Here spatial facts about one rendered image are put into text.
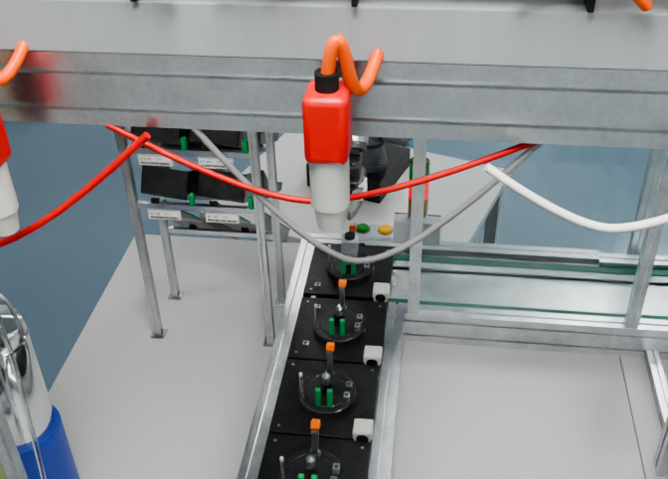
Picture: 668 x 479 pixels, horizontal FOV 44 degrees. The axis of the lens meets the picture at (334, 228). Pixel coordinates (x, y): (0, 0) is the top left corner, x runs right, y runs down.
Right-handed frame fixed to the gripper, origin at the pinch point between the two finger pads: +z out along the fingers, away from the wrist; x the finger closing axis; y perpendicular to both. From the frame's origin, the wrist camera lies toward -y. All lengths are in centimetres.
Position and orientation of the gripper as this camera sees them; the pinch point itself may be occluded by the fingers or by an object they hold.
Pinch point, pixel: (349, 215)
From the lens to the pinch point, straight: 229.6
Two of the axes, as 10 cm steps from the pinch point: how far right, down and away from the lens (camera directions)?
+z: -0.6, 9.9, -0.8
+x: -9.9, -0.5, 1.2
